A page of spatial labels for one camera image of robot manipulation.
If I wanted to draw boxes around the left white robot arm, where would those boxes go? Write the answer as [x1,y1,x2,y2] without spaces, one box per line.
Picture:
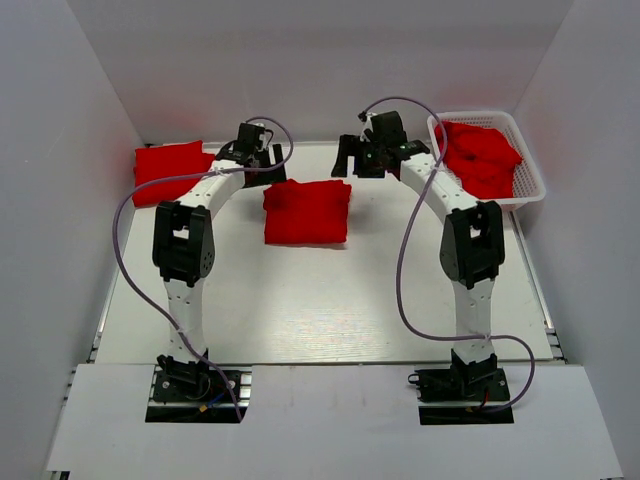
[152,117,287,363]

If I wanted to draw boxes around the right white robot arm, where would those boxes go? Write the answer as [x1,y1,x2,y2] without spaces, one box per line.
[331,111,505,399]

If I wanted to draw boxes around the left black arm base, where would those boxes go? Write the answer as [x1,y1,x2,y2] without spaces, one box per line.
[145,355,252,424]

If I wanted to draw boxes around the red t shirt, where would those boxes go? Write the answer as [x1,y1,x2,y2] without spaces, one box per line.
[133,140,215,208]
[263,179,352,246]

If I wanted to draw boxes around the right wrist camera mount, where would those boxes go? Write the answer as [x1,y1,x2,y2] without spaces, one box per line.
[358,112,376,142]

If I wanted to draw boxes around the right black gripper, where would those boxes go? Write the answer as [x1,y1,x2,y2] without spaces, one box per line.
[330,135,385,179]

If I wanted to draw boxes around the folded red t shirt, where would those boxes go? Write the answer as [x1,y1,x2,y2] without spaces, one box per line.
[133,140,215,208]

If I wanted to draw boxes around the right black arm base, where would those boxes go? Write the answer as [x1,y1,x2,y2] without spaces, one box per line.
[407,354,514,426]

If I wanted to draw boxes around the red shirts in basket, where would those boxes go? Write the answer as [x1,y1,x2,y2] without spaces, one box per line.
[443,121,522,200]

